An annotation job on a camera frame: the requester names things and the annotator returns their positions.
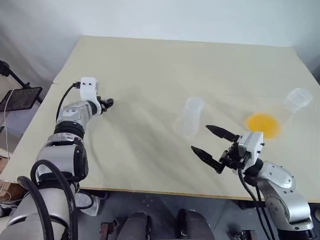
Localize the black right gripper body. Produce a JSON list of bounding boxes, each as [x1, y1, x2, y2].
[[219, 141, 251, 171]]

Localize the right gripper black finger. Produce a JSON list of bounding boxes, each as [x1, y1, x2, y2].
[[205, 124, 240, 143], [190, 145, 225, 174]]

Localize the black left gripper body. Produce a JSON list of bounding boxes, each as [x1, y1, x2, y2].
[[97, 95, 107, 113]]

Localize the clear pouring flask orange liquid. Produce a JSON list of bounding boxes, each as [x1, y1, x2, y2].
[[244, 87, 314, 140]]

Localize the clear receiving flask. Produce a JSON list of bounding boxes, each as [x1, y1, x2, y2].
[[173, 96, 204, 139]]

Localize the dark rounded shape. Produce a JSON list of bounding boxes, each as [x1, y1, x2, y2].
[[117, 211, 153, 240], [177, 209, 213, 240]]

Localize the black tablet screen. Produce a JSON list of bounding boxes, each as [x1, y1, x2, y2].
[[0, 86, 43, 112]]

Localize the white plastic bag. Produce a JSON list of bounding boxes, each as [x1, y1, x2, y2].
[[74, 191, 107, 217]]

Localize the small dark brown block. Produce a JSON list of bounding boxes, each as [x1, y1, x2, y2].
[[99, 222, 118, 237]]

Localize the brown cardboard box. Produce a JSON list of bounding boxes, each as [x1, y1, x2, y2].
[[0, 180, 27, 202]]

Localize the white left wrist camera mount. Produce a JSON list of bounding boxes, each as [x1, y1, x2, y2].
[[79, 76, 102, 116]]

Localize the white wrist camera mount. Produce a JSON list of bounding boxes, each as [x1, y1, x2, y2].
[[79, 76, 102, 116], [237, 131, 265, 171]]

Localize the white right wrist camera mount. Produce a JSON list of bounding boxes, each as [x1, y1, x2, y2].
[[237, 131, 265, 171]]

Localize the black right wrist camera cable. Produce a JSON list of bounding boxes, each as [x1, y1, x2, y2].
[[237, 166, 275, 240]]

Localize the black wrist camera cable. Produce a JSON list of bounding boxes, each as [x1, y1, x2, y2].
[[56, 81, 81, 123], [237, 166, 275, 240]]

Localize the black left wrist camera cable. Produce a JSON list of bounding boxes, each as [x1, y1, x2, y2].
[[56, 81, 81, 123]]

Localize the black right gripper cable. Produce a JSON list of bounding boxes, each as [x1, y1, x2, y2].
[[254, 184, 269, 240]]

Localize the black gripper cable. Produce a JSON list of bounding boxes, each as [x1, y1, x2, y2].
[[30, 159, 79, 240], [254, 184, 269, 240]]

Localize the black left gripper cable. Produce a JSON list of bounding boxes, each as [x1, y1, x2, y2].
[[30, 159, 79, 240]]

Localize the thin white hanging cable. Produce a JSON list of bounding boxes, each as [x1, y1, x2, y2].
[[2, 89, 16, 161]]

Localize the thick black shoulder cable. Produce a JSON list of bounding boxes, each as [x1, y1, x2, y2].
[[16, 175, 55, 240]]

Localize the white floor cable bundle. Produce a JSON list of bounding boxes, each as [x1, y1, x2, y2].
[[0, 198, 21, 209]]

